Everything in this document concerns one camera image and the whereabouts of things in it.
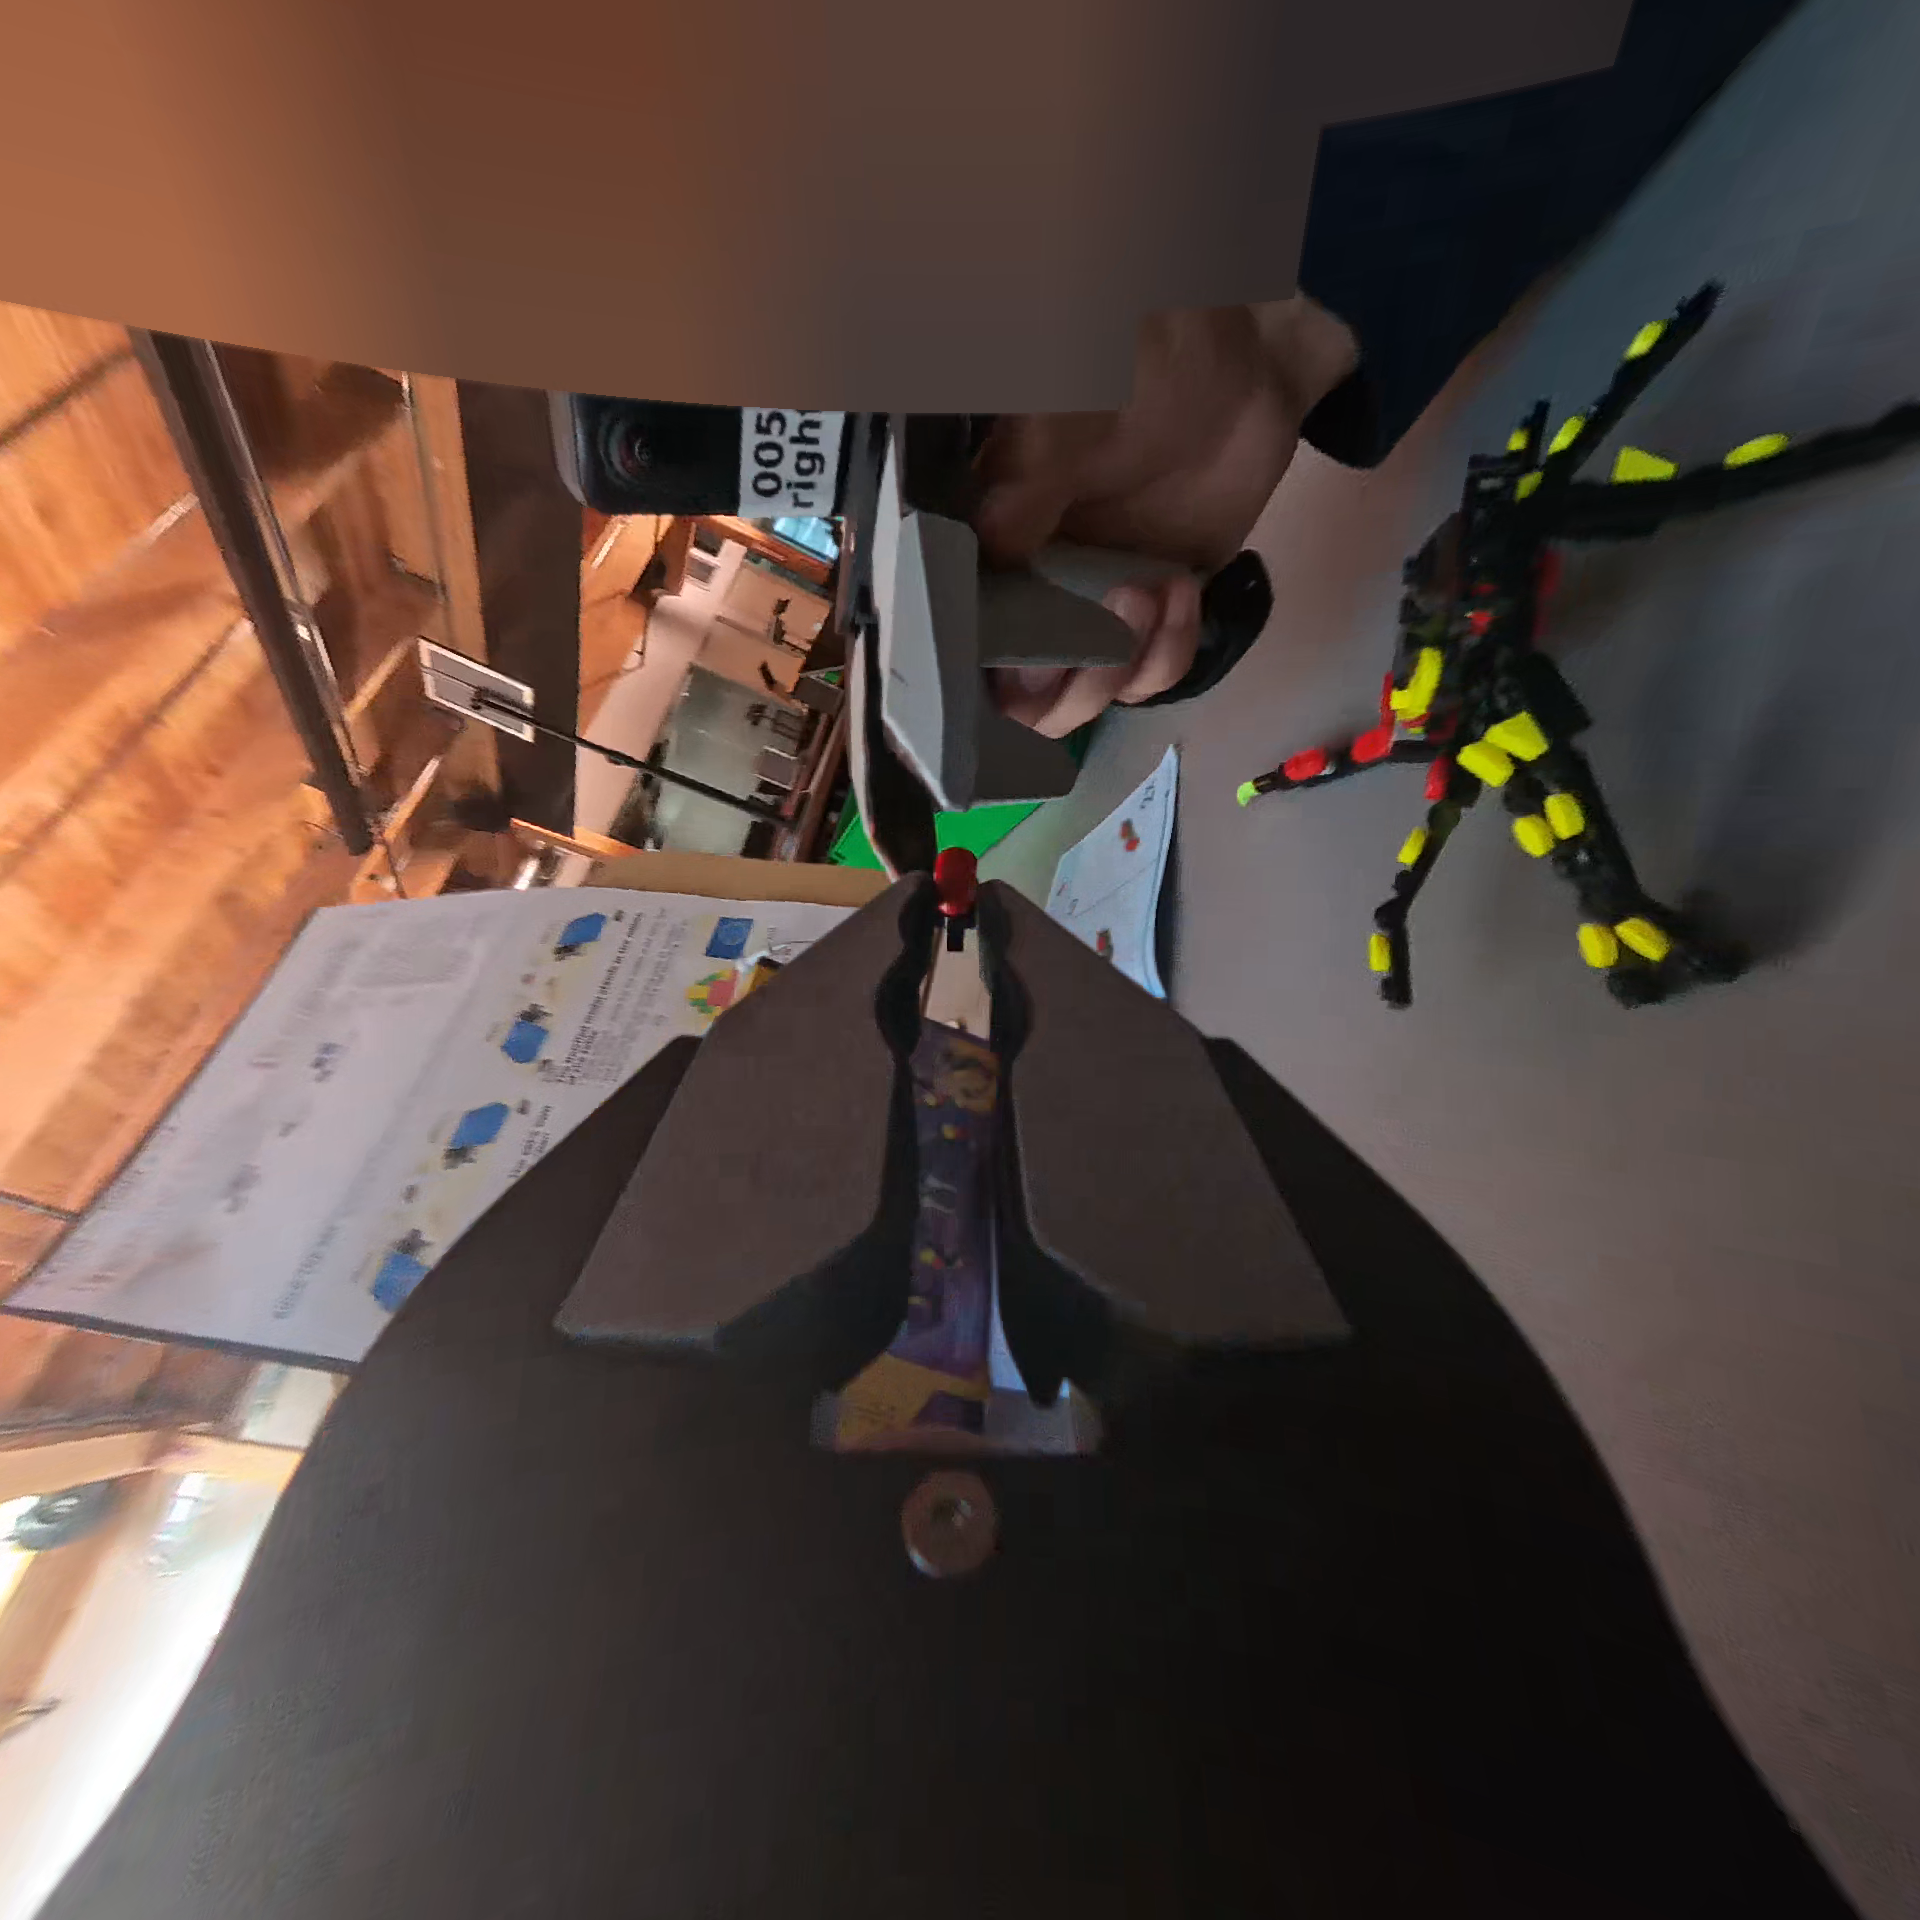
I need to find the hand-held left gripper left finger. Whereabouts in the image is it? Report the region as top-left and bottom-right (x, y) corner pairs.
(550, 883), (934, 1386)

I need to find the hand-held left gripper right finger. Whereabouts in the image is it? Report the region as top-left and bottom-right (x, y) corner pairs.
(978, 880), (1352, 1401)

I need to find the green plastic bin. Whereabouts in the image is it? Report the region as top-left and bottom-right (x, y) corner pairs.
(829, 800), (1046, 875)

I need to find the black yellow lego creature model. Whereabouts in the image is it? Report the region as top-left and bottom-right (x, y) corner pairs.
(1234, 281), (1920, 1010)

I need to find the person's right forearm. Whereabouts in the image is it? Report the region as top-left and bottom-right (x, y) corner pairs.
(1294, 0), (1808, 472)

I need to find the printed instruction sheet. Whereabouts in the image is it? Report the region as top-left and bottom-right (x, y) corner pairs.
(0, 885), (890, 1368)

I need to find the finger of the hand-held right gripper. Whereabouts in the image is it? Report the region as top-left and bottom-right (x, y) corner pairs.
(844, 596), (954, 885)
(863, 440), (988, 818)

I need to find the purple yellow lego box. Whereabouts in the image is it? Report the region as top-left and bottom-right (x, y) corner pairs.
(829, 1020), (1003, 1453)

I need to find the lego instruction booklet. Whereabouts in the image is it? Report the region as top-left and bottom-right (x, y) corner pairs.
(1042, 746), (1183, 1001)

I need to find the person's right hand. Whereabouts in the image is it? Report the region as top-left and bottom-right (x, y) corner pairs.
(975, 297), (1363, 741)

